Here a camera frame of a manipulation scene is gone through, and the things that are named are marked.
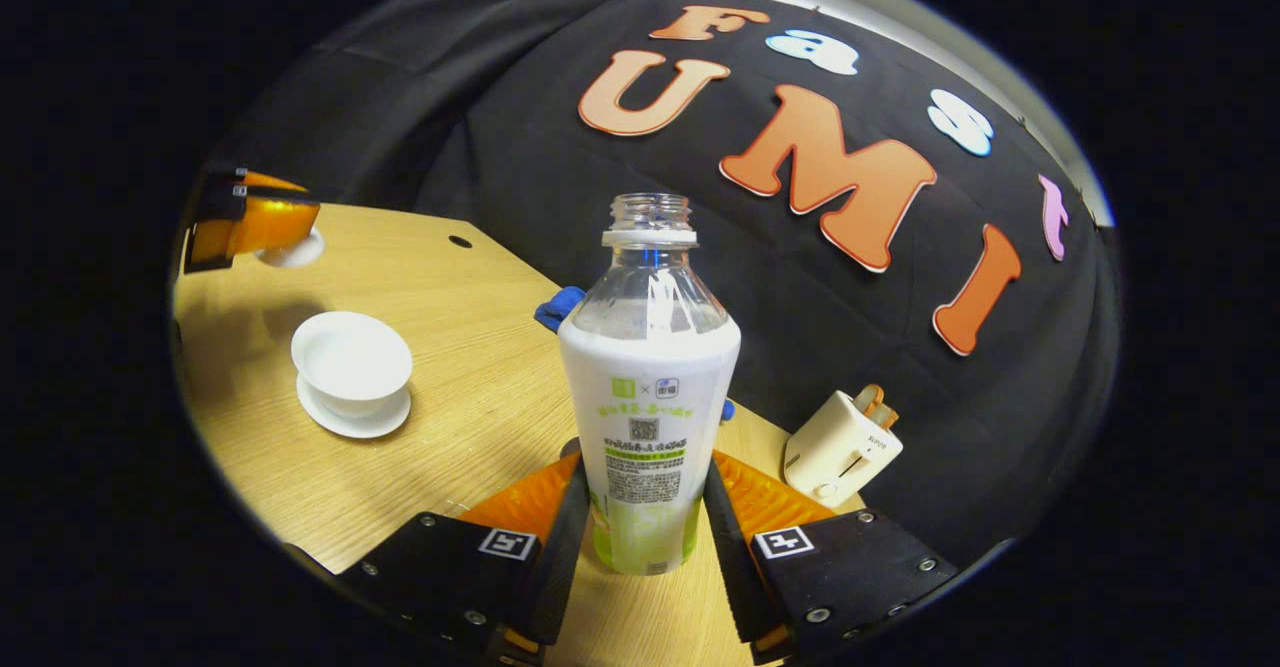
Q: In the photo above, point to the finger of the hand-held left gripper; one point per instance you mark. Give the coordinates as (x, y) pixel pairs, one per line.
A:
(260, 217)

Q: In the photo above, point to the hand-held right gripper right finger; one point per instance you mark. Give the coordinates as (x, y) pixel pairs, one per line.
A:
(725, 557)

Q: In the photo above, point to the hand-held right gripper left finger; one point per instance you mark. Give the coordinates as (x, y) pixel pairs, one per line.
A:
(565, 557)

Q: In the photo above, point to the white teacup lid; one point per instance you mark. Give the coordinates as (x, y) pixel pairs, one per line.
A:
(295, 250)

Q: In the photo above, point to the white teacup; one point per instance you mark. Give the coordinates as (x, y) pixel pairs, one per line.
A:
(350, 362)

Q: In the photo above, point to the clear water bottle green label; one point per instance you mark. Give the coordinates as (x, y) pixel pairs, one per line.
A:
(650, 387)

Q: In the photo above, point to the white toaster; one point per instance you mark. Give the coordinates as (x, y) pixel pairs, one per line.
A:
(835, 447)

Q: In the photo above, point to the toast slice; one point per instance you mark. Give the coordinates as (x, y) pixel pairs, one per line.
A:
(888, 415)
(868, 399)

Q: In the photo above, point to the white saucer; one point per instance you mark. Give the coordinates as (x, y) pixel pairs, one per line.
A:
(350, 427)

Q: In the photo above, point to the blue towel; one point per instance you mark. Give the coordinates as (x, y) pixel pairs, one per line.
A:
(558, 309)

